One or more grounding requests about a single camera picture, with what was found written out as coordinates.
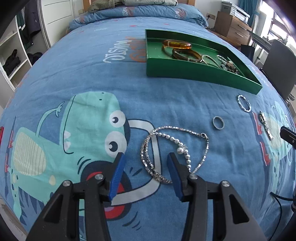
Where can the red smartphone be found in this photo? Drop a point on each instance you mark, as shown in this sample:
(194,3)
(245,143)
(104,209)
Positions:
(1,133)

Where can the green jewelry tray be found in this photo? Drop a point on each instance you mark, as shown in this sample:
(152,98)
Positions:
(161,65)

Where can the amber orange bangle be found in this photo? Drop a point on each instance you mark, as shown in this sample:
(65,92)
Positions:
(170,47)

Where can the thin silver bangle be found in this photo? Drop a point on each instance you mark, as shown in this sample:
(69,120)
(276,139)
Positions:
(209,60)

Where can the dark brown bangle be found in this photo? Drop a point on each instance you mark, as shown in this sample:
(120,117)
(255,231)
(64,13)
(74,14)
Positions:
(186,55)

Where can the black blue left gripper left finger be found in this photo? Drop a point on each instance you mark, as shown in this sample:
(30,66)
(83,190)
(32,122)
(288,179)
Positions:
(59,219)

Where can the blue dinosaur bed sheet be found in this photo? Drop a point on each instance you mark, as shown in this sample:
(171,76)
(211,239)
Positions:
(89,98)

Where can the blue folded duvet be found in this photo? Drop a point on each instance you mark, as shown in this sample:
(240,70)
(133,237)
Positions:
(180,12)

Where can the white printer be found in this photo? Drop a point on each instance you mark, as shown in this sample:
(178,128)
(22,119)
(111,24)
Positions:
(234,10)

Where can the wooden headboard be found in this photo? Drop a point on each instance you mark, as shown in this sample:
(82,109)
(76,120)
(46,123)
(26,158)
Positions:
(86,4)

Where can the wooden drawer cabinet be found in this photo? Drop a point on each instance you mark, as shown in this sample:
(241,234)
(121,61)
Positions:
(232,28)

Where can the white open wardrobe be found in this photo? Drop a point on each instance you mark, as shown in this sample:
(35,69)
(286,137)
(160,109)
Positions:
(16,61)

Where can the dark bag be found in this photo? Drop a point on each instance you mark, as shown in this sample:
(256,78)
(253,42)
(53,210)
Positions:
(248,51)

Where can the grey desk chair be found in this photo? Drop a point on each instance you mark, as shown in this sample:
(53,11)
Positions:
(279,69)

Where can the dark hanging clothes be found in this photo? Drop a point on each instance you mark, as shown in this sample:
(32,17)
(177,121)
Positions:
(28,23)

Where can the silver charm jewelry piece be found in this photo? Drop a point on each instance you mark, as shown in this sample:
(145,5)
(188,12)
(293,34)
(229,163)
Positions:
(228,65)

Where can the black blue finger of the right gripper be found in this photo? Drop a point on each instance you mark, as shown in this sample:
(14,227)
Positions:
(288,135)

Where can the olive green jacket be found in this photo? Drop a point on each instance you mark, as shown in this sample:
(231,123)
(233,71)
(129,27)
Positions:
(99,5)

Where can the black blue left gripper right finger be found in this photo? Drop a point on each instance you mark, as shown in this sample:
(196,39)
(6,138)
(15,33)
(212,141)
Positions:
(231,218)

